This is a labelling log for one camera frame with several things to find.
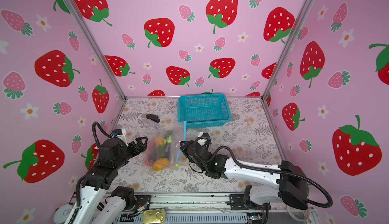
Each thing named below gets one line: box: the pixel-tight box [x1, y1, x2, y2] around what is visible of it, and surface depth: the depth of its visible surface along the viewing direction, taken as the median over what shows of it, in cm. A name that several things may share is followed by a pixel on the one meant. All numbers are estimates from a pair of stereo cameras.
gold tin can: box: [142, 208, 166, 224], surface depth 69 cm
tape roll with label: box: [53, 204, 73, 224], surface depth 68 cm
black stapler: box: [145, 113, 161, 123], surface depth 109 cm
